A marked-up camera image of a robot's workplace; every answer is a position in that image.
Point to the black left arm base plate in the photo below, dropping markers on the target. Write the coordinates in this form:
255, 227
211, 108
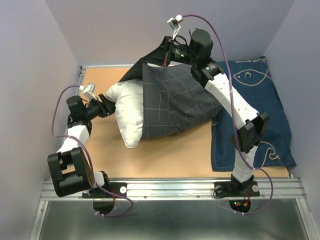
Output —
118, 188

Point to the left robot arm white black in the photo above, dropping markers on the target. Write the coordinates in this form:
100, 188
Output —
71, 167

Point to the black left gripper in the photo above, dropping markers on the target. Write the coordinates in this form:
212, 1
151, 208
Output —
106, 107

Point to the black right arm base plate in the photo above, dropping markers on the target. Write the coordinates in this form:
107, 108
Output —
232, 189

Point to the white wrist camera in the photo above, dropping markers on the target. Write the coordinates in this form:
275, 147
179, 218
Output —
88, 91
174, 23

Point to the blue fish-print cushion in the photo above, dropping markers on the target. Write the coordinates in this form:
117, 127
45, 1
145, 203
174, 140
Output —
252, 79

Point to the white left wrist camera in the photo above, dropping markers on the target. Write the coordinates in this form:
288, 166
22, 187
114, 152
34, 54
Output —
88, 91

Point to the grey checked pillowcase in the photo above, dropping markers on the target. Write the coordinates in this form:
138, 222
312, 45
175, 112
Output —
173, 101

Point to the aluminium mounting rail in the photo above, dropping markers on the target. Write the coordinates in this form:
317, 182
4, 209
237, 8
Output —
205, 189

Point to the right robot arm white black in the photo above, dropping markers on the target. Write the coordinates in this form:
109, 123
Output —
248, 124

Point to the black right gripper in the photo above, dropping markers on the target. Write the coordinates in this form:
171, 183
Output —
159, 56

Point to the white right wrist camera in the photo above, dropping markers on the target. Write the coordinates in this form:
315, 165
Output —
174, 23

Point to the white stained pillow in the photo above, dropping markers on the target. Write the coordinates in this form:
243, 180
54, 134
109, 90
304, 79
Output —
129, 110

